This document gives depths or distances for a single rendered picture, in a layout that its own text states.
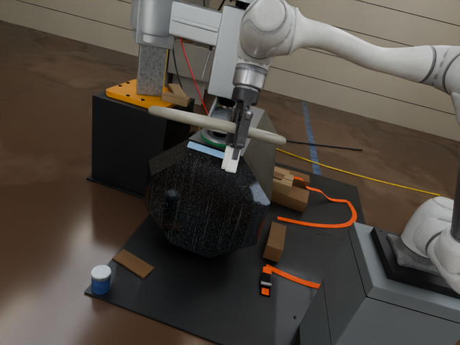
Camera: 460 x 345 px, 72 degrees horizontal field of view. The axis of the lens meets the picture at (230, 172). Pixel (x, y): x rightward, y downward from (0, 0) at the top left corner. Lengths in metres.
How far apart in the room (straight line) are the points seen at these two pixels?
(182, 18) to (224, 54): 0.82
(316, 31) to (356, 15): 6.17
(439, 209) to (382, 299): 0.39
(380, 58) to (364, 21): 6.02
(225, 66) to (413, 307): 1.30
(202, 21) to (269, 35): 1.65
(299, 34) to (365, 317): 1.08
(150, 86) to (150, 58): 0.21
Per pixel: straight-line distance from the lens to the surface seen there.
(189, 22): 2.37
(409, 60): 1.02
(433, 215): 1.36
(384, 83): 7.27
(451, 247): 1.21
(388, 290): 1.35
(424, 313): 1.46
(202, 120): 0.89
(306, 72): 6.96
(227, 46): 1.63
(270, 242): 2.33
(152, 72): 2.54
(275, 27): 0.71
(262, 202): 1.86
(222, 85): 1.66
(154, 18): 2.40
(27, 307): 2.04
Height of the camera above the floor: 1.58
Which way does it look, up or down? 29 degrees down
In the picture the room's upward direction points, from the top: 14 degrees clockwise
